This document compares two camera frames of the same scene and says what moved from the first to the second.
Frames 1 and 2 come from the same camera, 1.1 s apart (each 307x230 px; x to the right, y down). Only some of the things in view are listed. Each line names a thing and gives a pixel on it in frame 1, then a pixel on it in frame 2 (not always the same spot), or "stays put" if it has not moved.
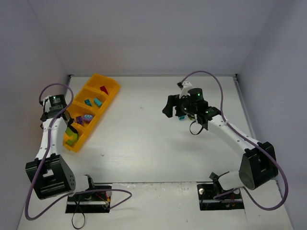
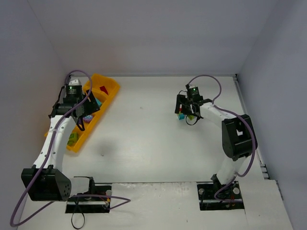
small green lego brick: [69, 142] stays put
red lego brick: [103, 88] stays put
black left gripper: [71, 128] to [91, 103]
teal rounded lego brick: [97, 102] stays put
